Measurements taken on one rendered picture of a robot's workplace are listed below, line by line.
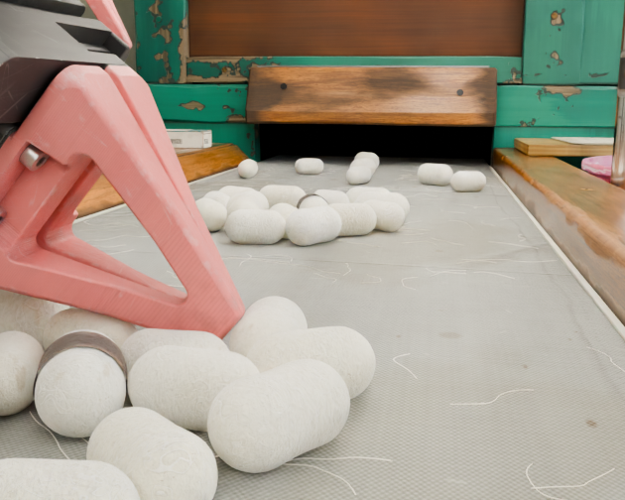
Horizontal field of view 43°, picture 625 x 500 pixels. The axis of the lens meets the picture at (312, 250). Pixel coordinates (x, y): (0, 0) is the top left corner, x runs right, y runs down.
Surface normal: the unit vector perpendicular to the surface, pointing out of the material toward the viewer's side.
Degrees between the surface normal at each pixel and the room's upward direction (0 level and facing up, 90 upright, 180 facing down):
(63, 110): 104
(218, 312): 97
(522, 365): 0
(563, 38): 90
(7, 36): 40
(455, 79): 66
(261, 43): 90
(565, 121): 90
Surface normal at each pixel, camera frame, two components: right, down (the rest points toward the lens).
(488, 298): 0.01, -0.98
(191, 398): -0.30, 0.05
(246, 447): -0.11, 0.24
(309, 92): -0.13, -0.22
